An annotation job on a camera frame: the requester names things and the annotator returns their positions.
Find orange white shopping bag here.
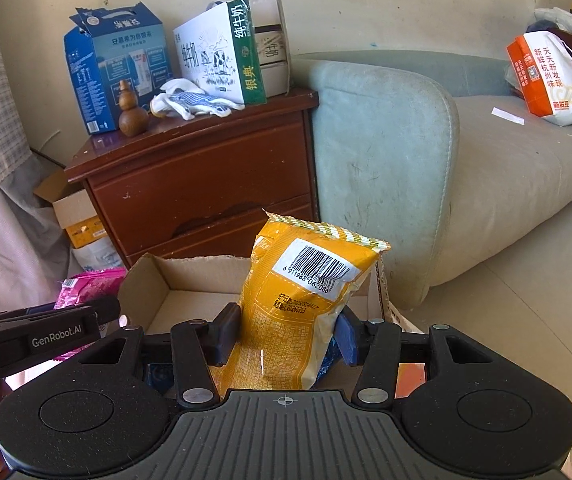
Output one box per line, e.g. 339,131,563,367
506,30,572,127

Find wooden gourd ornament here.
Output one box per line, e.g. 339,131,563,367
118,79,149,138

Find white green milk carton box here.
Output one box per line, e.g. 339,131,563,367
173,0,267,105

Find yellow snack bag with barcode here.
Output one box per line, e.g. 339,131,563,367
211,212,390,396

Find white paper slip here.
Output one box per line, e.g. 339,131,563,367
491,107,526,126

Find small open cardboard box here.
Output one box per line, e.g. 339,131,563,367
33,169,107,249

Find grey white carton box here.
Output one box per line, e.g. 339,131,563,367
249,0,290,98

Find blue carton box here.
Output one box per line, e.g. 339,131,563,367
63,2,173,136

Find dark red wooden nightstand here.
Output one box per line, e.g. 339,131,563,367
65,89,319,266

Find white blue work gloves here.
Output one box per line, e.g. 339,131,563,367
149,78,246,120

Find pale green sofa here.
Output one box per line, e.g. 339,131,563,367
291,50,572,309

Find white plastic bag blue text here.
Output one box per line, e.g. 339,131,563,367
72,236,124,271

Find cardboard milk tray box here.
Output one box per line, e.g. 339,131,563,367
116,251,424,401

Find pink snack bag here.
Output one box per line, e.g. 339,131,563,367
52,266,130,361

